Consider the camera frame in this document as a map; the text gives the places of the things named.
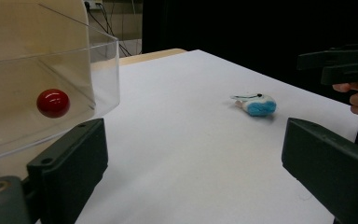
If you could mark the blue and white plush toy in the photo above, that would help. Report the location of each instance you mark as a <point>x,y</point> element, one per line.
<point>258,105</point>

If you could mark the wooden table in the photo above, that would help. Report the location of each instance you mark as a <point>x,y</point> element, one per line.
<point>150,56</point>

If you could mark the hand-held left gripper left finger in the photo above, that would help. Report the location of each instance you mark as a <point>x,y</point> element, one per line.
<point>68,165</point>

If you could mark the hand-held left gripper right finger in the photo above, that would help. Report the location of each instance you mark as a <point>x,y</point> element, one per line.
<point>332,165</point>

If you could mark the white power strip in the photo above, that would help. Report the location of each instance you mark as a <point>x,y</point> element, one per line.
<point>93,2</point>

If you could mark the beige board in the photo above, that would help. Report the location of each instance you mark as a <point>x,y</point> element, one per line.
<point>28,28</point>

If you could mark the clear plastic container box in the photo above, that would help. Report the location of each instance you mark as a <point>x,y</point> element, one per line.
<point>21,62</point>

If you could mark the red ball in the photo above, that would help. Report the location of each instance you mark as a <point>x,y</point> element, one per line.
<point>53,103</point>

